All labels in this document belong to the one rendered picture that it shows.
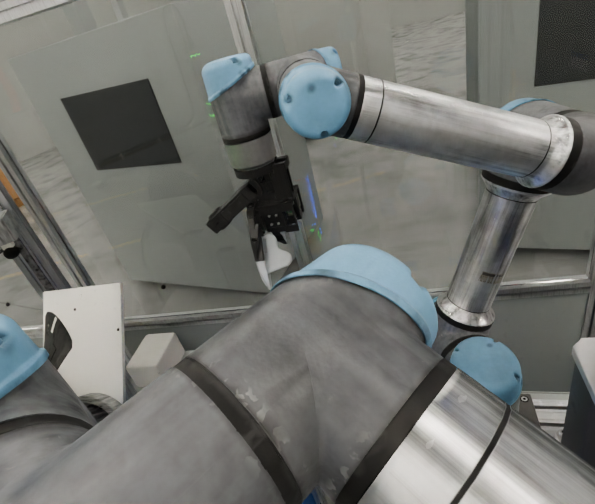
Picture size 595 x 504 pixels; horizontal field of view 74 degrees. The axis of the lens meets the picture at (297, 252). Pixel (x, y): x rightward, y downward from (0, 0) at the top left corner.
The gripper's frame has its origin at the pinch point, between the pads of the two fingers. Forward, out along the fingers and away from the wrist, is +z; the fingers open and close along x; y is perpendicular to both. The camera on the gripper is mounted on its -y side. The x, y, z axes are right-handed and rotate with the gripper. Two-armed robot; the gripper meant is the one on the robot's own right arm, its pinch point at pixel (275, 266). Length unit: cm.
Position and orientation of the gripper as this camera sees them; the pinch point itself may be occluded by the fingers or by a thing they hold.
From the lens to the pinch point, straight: 74.1
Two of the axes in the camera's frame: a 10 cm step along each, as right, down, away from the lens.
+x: 1.4, -5.5, 8.3
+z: 2.3, 8.3, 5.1
